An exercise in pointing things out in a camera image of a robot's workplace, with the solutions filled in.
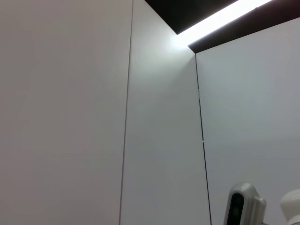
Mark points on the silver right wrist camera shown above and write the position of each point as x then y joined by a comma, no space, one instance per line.
243,204

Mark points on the recessed ceiling light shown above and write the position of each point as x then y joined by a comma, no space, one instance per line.
222,21

